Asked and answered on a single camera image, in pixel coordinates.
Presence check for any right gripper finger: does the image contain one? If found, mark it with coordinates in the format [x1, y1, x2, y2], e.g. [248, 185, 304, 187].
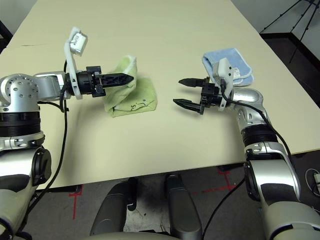
[172, 98, 204, 116]
[177, 77, 207, 89]

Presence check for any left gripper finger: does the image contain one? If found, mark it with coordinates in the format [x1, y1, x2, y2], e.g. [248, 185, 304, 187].
[99, 77, 136, 89]
[98, 72, 135, 82]

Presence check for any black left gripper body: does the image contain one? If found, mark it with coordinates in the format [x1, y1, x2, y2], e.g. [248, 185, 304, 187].
[74, 65, 108, 99]

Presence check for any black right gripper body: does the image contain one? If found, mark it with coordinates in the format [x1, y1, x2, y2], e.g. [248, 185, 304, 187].
[199, 76, 225, 116]

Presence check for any green towel with white trim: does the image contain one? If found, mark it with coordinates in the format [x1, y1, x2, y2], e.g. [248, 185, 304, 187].
[103, 54, 159, 119]

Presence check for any folded light blue towel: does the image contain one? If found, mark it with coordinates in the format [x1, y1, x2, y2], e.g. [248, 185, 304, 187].
[201, 47, 256, 88]

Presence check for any black tripod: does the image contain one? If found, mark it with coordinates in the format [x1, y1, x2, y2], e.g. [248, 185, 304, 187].
[259, 0, 320, 64]

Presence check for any dark grey left robot leg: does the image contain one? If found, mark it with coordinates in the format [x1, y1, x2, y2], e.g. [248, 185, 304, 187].
[89, 177, 138, 238]

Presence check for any beige robot torso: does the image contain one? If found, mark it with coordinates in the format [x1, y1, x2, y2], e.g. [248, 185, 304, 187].
[79, 231, 176, 240]

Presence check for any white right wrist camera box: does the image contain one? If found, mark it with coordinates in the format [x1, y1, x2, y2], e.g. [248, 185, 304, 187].
[216, 56, 235, 111]

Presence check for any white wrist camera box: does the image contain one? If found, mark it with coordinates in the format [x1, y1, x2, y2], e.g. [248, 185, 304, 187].
[63, 26, 89, 101]
[216, 56, 235, 111]

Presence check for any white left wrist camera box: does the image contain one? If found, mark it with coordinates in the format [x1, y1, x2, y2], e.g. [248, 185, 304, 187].
[63, 26, 89, 101]

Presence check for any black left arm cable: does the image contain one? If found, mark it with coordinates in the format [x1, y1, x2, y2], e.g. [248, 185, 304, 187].
[13, 59, 70, 239]

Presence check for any white floor cable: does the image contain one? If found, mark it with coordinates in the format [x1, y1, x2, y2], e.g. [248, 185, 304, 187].
[304, 168, 320, 196]

